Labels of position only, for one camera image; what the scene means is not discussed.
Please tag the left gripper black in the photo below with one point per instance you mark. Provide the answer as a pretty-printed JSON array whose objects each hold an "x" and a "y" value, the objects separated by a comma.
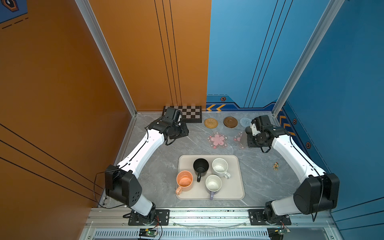
[{"x": 185, "y": 131}]

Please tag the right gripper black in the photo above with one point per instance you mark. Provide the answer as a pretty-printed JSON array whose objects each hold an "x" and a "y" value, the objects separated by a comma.
[{"x": 249, "y": 141}]

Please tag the blue woven round coaster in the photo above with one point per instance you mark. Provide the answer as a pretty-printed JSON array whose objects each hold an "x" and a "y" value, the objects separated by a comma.
[{"x": 245, "y": 122}]

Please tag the pink flower coaster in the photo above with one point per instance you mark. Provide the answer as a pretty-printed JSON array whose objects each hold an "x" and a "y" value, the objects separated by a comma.
[
  {"x": 241, "y": 140},
  {"x": 217, "y": 140}
]

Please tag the brown wooden round coaster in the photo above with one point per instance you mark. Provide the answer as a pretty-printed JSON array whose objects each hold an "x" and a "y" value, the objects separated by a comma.
[{"x": 230, "y": 122}]

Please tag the woven rattan round coaster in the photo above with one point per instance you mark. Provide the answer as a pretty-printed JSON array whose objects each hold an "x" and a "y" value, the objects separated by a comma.
[{"x": 211, "y": 123}]

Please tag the black mug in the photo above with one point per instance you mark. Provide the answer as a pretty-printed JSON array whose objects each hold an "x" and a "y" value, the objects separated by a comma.
[{"x": 201, "y": 166}]

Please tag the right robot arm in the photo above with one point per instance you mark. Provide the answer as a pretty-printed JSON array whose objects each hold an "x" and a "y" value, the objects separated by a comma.
[{"x": 318, "y": 190}]

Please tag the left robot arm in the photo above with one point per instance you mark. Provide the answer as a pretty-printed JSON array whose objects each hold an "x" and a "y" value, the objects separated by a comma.
[{"x": 121, "y": 180}]

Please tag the black white chessboard box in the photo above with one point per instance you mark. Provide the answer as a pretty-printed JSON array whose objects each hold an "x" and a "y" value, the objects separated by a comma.
[{"x": 190, "y": 114}]

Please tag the small gold figurine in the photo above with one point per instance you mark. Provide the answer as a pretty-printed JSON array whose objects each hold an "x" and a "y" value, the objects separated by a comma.
[{"x": 276, "y": 166}]

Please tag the orange pink mug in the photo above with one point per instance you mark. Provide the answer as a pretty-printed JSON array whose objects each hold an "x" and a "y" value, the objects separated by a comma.
[{"x": 185, "y": 182}]

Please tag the beige plastic tray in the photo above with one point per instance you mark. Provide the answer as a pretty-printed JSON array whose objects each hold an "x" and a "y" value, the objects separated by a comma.
[{"x": 232, "y": 188}]

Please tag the right green circuit board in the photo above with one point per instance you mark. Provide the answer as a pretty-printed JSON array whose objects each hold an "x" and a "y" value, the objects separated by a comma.
[{"x": 277, "y": 234}]

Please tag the green circuit board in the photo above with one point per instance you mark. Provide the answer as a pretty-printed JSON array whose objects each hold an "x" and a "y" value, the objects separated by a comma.
[
  {"x": 148, "y": 233},
  {"x": 277, "y": 234}
]

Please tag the left green circuit board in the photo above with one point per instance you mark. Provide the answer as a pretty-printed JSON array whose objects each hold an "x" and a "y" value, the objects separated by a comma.
[{"x": 148, "y": 233}]

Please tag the white mug purple handle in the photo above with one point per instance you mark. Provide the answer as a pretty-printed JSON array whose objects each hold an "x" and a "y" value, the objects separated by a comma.
[{"x": 213, "y": 184}]

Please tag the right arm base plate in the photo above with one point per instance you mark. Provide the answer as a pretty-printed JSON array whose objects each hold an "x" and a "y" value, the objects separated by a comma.
[{"x": 260, "y": 217}]

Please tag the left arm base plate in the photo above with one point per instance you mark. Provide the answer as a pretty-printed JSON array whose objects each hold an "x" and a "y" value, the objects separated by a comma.
[{"x": 161, "y": 217}]

